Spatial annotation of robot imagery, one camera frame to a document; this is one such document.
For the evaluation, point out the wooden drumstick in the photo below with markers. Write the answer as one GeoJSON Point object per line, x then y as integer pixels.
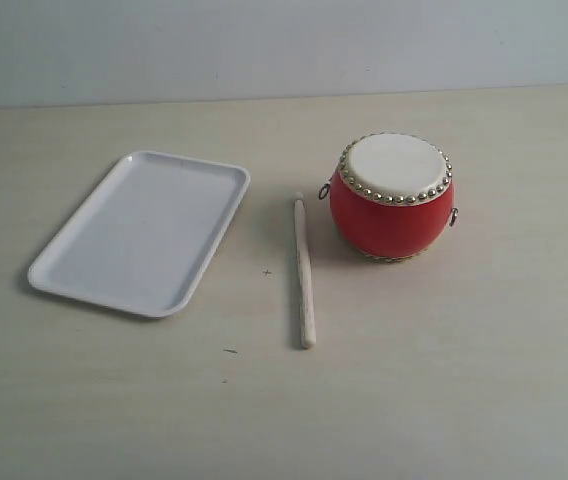
{"type": "Point", "coordinates": [308, 336]}

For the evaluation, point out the small red drum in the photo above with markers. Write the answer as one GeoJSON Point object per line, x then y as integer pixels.
{"type": "Point", "coordinates": [391, 195]}

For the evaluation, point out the white rectangular plastic tray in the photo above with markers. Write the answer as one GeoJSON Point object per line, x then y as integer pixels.
{"type": "Point", "coordinates": [142, 239]}

